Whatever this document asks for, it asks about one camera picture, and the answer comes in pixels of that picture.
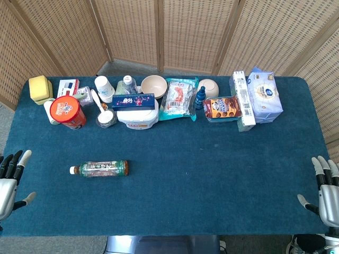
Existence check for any blue spray bottle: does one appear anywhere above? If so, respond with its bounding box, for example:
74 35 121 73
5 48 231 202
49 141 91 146
195 86 207 110

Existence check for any overturned beige bowl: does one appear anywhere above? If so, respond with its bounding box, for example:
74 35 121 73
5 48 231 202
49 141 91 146
197 78 220 99

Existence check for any small purple packet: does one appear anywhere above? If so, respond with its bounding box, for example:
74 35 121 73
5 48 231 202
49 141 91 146
76 86 95 107

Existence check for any woven rattan folding screen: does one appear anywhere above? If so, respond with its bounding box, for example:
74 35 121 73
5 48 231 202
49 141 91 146
0 0 339 170

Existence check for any pale green white roll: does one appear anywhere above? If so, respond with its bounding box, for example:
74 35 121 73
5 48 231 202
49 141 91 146
43 98 60 125

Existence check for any large white blue tissue pack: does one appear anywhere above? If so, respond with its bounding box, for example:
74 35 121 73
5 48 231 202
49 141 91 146
246 66 284 124

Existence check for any stack of white paper cups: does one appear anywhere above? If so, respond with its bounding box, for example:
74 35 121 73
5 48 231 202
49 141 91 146
94 76 115 104

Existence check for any yellow sponge block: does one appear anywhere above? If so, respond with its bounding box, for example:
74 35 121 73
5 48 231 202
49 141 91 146
28 75 54 106

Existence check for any black white sneaker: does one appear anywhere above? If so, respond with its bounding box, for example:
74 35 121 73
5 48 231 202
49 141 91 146
285 234 326 254

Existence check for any pale green handled tool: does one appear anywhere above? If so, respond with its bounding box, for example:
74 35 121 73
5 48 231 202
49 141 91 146
72 92 92 102

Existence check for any blue table cloth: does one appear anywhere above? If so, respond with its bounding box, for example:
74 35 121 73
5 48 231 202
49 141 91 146
0 76 329 237

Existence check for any white plastic tub with label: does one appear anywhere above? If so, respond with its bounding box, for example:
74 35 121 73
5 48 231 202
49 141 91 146
116 99 160 131

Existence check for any green tea bottle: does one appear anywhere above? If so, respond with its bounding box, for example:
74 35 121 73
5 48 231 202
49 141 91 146
69 160 130 178

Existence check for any white ceramic spoon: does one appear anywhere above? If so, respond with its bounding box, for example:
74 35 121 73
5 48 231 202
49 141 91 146
91 89 113 123

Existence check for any brown chocolate cookie pack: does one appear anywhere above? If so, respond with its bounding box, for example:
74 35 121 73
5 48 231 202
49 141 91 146
203 96 243 119

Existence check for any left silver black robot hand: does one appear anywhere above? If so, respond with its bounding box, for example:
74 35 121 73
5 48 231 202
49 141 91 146
0 149 37 222

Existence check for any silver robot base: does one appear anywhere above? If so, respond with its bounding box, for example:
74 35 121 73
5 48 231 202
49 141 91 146
105 235 221 254

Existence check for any small red white box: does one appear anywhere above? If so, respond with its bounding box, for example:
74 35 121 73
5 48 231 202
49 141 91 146
57 79 81 97

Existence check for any long white carton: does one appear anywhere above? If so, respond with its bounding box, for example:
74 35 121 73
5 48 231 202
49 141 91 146
232 70 257 126

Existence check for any clear teal snack bag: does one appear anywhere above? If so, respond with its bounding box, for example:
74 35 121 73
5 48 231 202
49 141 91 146
158 77 200 123

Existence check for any small patterned bowl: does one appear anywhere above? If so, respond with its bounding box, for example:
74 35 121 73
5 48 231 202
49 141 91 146
95 108 118 129

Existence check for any orange instant noodle cup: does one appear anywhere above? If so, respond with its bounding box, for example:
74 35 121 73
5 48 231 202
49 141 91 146
49 95 87 130

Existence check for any clear water bottle white cap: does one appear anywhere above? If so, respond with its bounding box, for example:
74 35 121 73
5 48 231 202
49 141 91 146
115 75 139 95

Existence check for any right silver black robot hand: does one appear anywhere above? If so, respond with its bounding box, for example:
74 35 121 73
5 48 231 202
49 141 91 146
297 155 339 228

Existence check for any long navy blue box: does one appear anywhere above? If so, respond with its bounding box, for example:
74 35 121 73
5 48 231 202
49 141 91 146
111 93 156 112

